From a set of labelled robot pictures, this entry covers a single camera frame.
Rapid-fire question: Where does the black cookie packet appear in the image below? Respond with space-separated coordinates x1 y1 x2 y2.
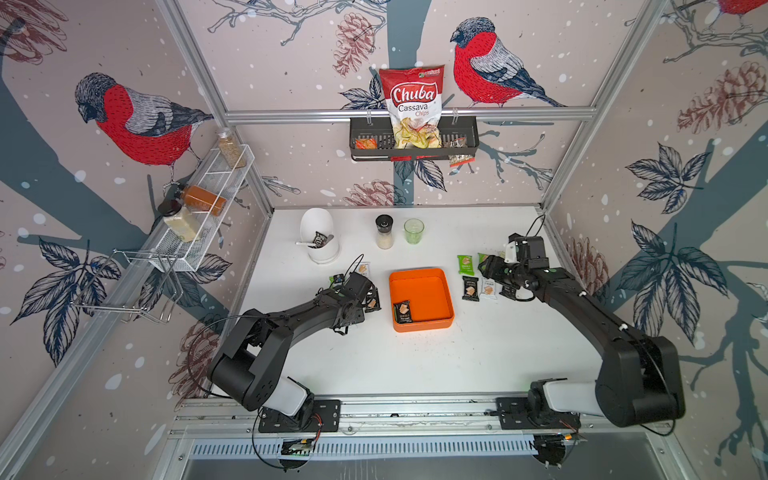
393 300 413 325
462 276 480 302
500 285 517 301

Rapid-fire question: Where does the black cookie packet front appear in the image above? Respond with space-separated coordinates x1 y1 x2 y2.
393 300 413 325

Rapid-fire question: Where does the white cookie packet front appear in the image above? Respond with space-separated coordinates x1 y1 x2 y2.
356 262 370 277

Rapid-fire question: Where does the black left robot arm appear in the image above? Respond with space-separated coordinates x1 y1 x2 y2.
207 272 377 416

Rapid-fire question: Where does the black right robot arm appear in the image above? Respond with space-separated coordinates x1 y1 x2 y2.
479 255 686 427

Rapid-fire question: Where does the orange storage box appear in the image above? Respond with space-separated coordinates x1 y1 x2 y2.
389 268 455 333

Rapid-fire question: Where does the green glass cup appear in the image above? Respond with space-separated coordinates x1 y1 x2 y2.
404 218 425 245

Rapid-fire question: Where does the glass grinder black cap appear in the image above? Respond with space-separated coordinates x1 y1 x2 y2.
375 214 394 250

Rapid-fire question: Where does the white utensil holder cup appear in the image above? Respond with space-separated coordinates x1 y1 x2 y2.
296 208 340 265

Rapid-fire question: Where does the red Chuba chips bag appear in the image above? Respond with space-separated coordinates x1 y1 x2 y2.
379 65 444 150

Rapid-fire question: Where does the orange sauce bottle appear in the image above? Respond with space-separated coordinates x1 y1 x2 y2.
174 185 227 217

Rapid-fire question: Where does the glass spice jar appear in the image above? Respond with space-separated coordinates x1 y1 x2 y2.
217 127 247 169

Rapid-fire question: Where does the pale spice jar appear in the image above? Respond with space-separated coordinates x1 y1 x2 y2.
158 199 201 243

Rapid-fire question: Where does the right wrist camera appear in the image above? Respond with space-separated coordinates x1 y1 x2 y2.
505 234 550 270

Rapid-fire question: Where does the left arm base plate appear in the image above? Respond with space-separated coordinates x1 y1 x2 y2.
257 399 342 434

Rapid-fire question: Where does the aluminium front rail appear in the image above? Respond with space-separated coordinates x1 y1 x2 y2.
170 392 664 442

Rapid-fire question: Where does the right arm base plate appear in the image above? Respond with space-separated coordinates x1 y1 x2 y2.
495 394 581 431

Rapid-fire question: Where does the black wall basket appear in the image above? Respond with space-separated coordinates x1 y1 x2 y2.
349 117 479 161

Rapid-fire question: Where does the white wire wall shelf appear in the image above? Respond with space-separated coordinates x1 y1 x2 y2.
71 144 255 324

